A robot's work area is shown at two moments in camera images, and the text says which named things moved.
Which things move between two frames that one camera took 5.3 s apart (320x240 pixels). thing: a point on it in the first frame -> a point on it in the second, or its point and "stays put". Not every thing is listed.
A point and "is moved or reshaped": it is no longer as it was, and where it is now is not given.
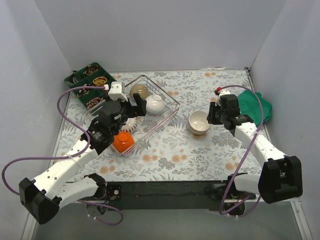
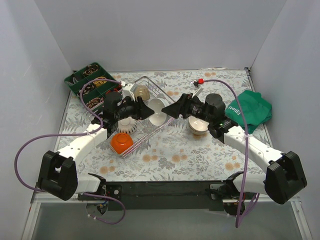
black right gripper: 212,114 -> 183,105
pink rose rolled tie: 93,102 stays put
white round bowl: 155,104 is moved or reshaped
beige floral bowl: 198,122 stays put
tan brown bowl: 140,89 stays put
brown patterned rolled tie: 90,69 stays put
